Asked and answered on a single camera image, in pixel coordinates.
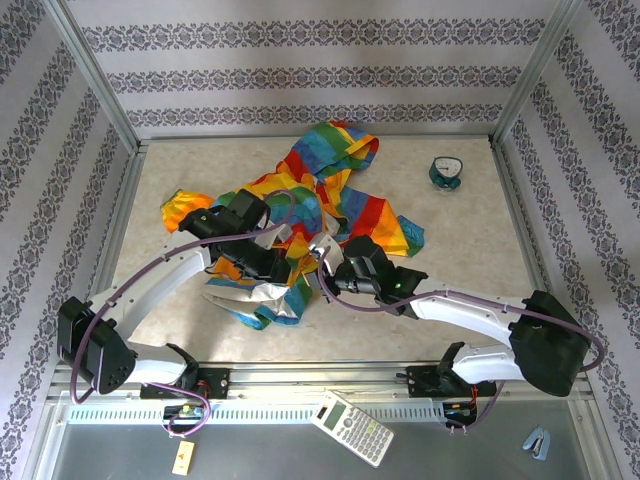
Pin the rainbow striped zip jacket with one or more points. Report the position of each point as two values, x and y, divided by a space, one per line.
310 210

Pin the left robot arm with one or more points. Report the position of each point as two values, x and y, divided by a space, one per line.
150 290

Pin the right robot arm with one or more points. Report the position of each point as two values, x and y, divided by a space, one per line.
475 315

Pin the teal alarm clock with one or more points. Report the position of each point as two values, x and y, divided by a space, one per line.
445 171

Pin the white scientific calculator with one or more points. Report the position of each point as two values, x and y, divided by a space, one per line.
350 427

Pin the grey metal shelf plate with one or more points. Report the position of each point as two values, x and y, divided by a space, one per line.
280 452

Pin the small yellow tag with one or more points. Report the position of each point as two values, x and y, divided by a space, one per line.
183 457

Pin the blue stapler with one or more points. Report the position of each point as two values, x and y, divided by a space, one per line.
538 442

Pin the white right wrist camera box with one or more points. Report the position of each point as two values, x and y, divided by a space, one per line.
327 252

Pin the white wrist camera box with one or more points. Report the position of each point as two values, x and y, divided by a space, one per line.
274 239
327 252

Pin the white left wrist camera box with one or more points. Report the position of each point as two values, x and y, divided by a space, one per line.
274 239

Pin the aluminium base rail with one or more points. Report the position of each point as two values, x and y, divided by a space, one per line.
320 377

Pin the aluminium side rail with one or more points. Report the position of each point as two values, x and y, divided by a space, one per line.
525 210
120 220

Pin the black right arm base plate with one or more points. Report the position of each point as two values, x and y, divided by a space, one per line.
425 381

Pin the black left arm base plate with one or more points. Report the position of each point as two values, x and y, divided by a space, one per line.
215 382

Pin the aluminium frame post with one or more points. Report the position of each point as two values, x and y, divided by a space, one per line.
537 70
90 70

